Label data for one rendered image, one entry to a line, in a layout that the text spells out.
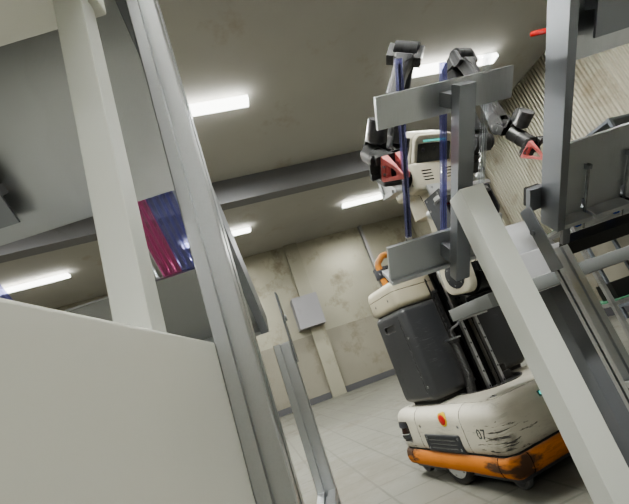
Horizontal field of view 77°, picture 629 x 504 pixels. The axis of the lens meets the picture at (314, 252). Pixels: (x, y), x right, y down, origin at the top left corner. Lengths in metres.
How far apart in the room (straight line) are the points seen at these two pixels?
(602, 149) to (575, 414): 0.62
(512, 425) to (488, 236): 0.76
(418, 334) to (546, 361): 0.90
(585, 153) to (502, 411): 0.82
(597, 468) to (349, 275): 8.13
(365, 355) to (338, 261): 2.11
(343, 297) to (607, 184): 7.74
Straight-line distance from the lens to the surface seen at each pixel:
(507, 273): 0.92
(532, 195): 1.14
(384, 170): 1.04
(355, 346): 8.59
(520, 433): 1.53
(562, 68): 1.02
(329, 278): 8.78
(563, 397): 0.93
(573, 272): 1.14
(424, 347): 1.75
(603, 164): 1.22
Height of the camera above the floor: 0.55
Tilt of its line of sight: 16 degrees up
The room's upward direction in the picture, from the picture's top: 19 degrees counter-clockwise
